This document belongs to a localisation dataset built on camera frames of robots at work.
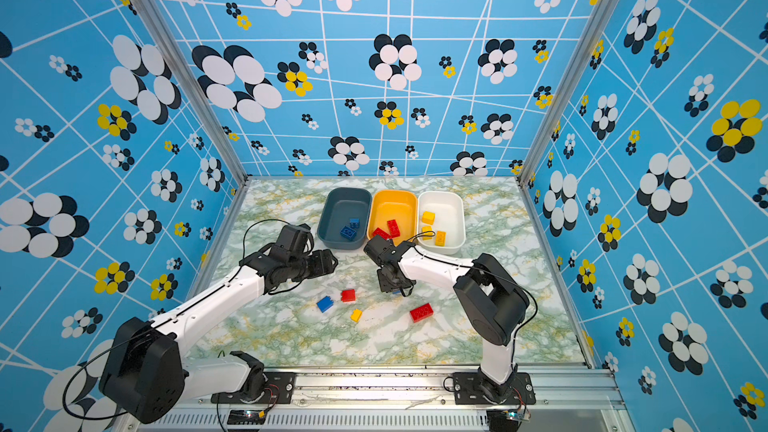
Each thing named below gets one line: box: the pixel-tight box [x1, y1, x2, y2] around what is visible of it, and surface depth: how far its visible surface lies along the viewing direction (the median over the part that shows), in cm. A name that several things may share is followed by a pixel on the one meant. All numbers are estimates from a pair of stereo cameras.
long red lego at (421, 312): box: [410, 302, 434, 323], surface depth 86 cm
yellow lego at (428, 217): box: [421, 211, 436, 225], surface depth 108 cm
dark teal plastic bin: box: [317, 187, 373, 251], surface depth 105 cm
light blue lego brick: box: [316, 296, 334, 313], surface depth 90 cm
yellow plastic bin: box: [366, 190, 418, 247], surface depth 108 cm
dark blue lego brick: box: [340, 226, 357, 241], surface depth 104 cm
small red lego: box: [341, 289, 356, 303], surface depth 91 cm
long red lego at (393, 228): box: [387, 219, 400, 238], surface depth 104 cm
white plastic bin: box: [415, 191, 466, 255], surface depth 108 cm
